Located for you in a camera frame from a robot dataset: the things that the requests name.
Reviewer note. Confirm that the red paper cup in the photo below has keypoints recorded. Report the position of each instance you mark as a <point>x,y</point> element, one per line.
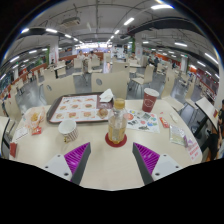
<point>150,100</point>

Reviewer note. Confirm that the white paper napkin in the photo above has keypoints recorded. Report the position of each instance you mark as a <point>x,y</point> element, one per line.
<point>106,95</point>

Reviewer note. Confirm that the small red wrapper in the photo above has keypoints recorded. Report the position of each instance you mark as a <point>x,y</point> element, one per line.
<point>164,122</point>

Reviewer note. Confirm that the ceiling strip lights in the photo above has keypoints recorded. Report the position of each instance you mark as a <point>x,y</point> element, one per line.
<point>161,6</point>

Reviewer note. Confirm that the white and pink leaflet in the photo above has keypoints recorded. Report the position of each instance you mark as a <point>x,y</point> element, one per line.
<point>194,150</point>

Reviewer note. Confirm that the clear bottle with yellow drink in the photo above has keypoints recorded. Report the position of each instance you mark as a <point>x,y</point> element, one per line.
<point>117,126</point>

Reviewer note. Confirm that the person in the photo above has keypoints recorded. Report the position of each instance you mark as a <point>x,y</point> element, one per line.
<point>81,55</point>
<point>156,62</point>
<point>220,130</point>
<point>92,55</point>

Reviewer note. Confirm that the white paper slip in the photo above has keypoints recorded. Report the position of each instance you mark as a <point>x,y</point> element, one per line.
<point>20,133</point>

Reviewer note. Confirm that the white patterned mug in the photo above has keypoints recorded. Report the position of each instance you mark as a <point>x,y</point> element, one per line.
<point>68,130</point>

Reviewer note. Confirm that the clear plastic packet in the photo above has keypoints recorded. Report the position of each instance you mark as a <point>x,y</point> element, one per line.
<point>176,135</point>

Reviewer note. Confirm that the dark food tray, paper liner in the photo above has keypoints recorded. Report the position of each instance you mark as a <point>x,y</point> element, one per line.
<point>73,108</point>

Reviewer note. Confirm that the colourful sticker sheet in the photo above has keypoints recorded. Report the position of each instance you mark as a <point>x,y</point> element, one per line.
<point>143,120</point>

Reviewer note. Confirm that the flat round red coaster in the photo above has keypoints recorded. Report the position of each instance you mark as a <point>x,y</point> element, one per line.
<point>116,146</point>

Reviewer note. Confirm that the beige canteen chairs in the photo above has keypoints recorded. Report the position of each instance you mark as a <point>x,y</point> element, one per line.
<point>110,81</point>

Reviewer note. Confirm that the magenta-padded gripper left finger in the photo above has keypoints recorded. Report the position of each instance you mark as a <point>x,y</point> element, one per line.
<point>75,160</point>

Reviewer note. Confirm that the clear plastic bag with food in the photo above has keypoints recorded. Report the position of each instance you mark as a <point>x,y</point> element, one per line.
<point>35,117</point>

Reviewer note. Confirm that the red pouch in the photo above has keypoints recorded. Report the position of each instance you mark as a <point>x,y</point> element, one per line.
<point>13,149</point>

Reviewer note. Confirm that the small red sauce packet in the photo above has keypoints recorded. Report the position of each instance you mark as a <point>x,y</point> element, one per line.
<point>36,130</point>

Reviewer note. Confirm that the ceiling air conditioner unit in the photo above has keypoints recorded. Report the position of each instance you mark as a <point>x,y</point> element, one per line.
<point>70,22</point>

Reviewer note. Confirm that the white neighbouring table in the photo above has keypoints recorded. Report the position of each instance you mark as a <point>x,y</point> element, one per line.
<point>2,128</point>
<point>206,107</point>

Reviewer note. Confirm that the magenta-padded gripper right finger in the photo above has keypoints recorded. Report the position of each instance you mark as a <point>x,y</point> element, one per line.
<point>148,160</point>

